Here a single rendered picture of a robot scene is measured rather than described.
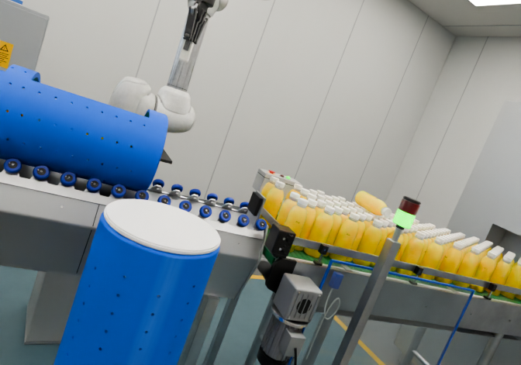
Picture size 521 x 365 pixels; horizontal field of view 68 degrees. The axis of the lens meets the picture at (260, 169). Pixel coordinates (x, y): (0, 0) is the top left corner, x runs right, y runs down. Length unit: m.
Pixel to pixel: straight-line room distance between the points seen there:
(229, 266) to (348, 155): 4.25
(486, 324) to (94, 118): 1.98
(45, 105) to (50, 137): 0.09
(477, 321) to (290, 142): 3.29
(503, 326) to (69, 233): 2.05
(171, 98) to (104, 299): 1.16
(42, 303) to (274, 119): 3.40
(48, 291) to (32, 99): 1.04
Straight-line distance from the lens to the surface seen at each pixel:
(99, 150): 1.24
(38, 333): 2.17
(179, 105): 1.87
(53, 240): 1.37
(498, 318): 2.35
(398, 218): 1.41
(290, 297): 1.35
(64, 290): 2.05
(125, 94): 1.81
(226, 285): 1.55
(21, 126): 1.25
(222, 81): 4.35
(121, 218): 0.90
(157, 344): 0.94
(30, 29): 2.75
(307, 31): 4.84
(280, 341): 1.43
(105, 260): 0.88
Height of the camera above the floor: 1.36
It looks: 8 degrees down
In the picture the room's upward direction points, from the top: 21 degrees clockwise
